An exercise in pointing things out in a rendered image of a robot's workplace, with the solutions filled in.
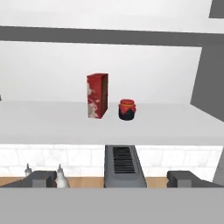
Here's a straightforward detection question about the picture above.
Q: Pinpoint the white salt shaker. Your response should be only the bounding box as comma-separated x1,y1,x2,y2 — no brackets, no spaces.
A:
24,163,33,178

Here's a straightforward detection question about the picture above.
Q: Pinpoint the white pepper shaker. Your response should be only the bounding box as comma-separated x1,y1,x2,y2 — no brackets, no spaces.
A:
55,164,70,188

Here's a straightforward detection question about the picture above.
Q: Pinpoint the white open cabinet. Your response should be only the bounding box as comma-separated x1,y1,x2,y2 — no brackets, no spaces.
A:
0,0,224,146

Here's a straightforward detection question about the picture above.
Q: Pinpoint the red and white box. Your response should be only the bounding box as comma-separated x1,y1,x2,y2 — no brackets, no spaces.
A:
86,73,109,120

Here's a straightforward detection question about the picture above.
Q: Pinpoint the grey toaster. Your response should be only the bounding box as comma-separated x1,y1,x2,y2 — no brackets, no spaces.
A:
103,144,148,188

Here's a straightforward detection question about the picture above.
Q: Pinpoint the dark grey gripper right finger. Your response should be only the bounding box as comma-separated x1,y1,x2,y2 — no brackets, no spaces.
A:
166,171,222,188

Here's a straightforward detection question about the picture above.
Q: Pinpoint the dark jam jar red lid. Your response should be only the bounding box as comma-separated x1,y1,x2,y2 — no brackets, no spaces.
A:
118,99,137,122

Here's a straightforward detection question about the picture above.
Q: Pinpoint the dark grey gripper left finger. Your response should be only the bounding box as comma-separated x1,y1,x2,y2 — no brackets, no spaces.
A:
3,171,58,188

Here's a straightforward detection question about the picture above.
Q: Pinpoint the grey cabinet door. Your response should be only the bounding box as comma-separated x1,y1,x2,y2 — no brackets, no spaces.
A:
190,0,224,123

